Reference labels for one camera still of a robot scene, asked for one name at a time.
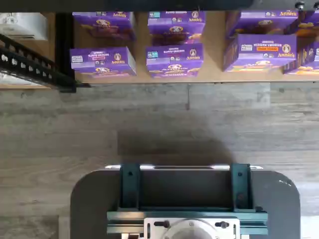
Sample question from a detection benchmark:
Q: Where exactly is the purple Annie's hidden veggies box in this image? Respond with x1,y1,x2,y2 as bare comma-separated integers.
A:
223,34,298,73

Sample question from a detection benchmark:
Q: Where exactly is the black perforated shelf beam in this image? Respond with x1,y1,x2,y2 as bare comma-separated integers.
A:
0,33,75,91

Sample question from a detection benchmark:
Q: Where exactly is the grey cart top plate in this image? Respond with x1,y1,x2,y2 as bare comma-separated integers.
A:
70,169,301,239

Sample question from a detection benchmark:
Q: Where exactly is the silver mounting plate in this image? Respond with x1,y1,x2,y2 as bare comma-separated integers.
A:
144,218,241,239

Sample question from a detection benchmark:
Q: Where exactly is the white carton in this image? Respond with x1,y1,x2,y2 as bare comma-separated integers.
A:
0,12,49,41

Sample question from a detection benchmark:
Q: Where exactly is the chrome handle bar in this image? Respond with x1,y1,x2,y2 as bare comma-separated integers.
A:
104,164,264,171

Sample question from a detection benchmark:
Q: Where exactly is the green metal frame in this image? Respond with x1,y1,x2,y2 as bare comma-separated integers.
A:
107,163,269,236

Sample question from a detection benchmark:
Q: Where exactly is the black metal shelf post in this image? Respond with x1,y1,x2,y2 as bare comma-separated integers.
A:
55,12,77,94

